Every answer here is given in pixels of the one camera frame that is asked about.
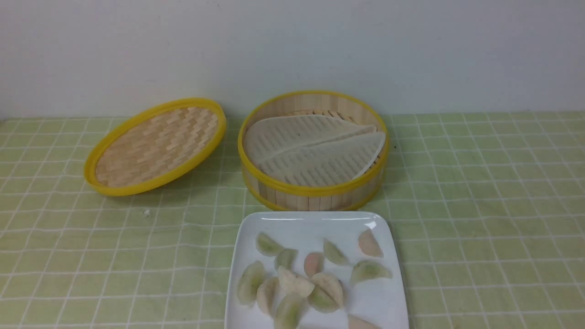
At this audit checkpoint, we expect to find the green dumpling top left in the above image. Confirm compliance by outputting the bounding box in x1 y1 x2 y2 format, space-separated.
255 233 284 257

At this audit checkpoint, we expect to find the yellow rimmed bamboo steamer basket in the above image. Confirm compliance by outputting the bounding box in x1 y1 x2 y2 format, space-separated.
237 90 391 211

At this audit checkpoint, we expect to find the white square plate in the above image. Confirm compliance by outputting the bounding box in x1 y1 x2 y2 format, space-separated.
225 211 409 329

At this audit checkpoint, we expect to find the green dumpling upper middle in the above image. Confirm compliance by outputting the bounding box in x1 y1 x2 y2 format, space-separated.
323 238 349 266

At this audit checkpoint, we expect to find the yellow rimmed bamboo steamer lid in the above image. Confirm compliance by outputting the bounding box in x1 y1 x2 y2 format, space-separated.
84 98 227 196

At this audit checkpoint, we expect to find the white silicone steamer liner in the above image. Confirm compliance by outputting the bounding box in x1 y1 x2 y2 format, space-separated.
243 114 386 187

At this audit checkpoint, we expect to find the small green dumpling centre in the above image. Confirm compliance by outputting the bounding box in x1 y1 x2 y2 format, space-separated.
274 248 298 270

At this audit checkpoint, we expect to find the green dumpling under white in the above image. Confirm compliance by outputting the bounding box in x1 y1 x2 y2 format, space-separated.
307 286 340 313

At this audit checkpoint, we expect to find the green dumpling bottom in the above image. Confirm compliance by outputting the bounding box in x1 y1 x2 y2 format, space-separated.
273 293 306 329

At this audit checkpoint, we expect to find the large green dumpling left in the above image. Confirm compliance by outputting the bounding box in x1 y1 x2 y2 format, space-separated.
236 260 266 306

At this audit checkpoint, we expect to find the green dumpling right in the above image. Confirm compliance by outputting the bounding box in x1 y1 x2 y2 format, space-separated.
350 260 393 285

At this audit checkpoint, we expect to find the pink dumpling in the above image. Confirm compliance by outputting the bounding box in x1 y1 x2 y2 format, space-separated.
347 314 381 329
303 252 324 278
358 229 384 258

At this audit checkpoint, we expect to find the white dumpling right centre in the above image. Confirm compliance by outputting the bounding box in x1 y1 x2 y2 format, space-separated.
311 271 346 308

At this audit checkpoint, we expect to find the white dumpling lower left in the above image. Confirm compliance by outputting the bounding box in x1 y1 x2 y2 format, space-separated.
255 276 279 318

